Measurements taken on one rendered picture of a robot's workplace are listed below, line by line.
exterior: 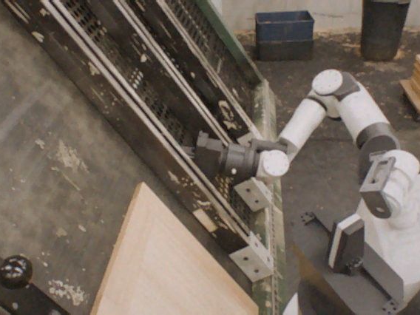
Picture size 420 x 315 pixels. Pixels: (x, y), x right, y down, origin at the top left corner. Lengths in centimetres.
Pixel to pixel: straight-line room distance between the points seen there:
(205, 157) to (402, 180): 52
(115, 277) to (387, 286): 53
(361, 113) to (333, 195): 202
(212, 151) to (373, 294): 77
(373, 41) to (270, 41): 108
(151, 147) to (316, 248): 70
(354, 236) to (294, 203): 263
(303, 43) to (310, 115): 397
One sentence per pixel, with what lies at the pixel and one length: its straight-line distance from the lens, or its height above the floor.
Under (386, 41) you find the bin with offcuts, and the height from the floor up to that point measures 22.
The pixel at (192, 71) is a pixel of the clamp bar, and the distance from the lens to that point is 165.
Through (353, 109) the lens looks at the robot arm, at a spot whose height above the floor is 138.
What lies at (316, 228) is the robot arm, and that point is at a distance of 47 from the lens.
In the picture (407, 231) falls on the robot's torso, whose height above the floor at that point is 134.
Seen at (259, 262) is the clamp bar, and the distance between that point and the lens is 129.
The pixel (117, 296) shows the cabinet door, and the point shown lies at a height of 128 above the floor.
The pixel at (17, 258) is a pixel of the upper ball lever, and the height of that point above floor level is 156.
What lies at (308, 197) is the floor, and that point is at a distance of 309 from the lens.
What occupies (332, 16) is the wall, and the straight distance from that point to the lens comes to 621.
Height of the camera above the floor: 190
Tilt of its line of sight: 33 degrees down
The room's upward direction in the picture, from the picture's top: 3 degrees counter-clockwise
